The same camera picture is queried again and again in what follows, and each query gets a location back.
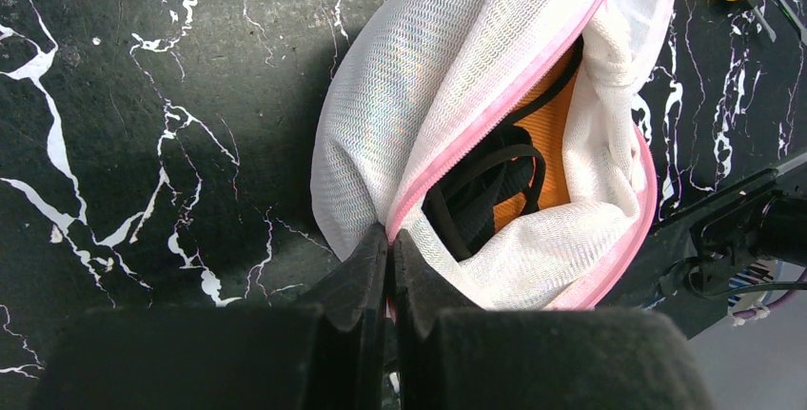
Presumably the orange black bra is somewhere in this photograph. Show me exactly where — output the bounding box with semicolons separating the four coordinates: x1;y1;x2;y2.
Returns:
423;37;583;262

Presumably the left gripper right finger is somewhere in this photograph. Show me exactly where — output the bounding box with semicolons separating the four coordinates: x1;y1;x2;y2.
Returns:
391;232;714;409

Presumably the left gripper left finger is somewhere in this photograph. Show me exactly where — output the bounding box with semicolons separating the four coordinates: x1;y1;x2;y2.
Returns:
29;225;388;409

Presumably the white round mesh laundry bag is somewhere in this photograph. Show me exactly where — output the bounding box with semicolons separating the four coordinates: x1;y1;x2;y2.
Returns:
310;0;675;310

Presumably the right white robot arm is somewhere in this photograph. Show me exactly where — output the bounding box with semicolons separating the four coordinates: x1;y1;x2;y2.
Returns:
683;190;806;300

